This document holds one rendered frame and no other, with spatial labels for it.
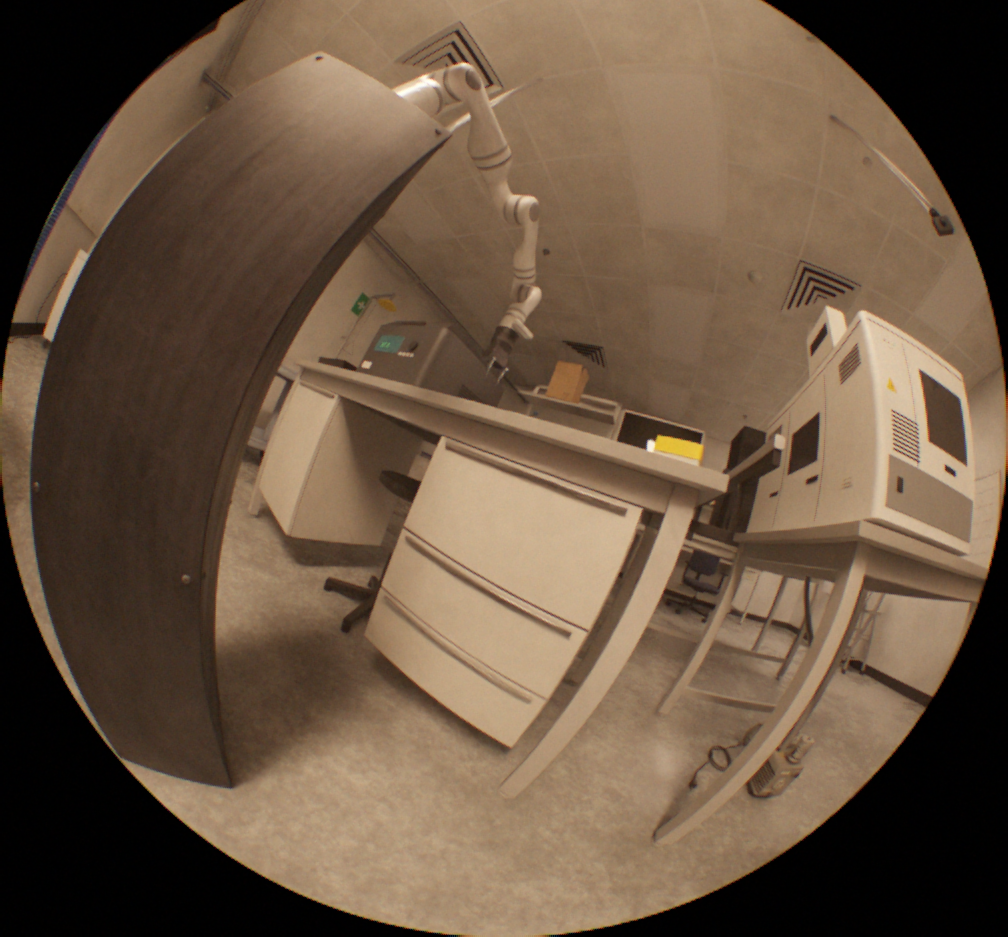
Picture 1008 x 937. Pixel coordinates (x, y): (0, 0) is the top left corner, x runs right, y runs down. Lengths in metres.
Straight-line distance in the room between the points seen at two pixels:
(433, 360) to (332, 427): 0.51
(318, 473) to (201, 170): 1.12
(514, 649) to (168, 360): 0.67
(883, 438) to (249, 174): 1.04
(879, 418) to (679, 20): 1.86
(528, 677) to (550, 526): 0.33
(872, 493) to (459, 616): 0.93
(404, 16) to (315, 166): 2.24
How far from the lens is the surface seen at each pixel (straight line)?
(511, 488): 0.62
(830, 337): 1.15
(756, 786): 1.42
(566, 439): 0.56
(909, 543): 0.84
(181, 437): 0.29
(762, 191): 2.28
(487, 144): 0.75
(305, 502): 1.30
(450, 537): 0.68
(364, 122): 0.39
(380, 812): 0.82
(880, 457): 0.80
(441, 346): 0.98
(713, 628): 1.45
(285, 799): 0.80
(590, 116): 2.16
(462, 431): 0.72
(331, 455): 1.27
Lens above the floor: 0.76
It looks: 9 degrees up
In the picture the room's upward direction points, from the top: 23 degrees clockwise
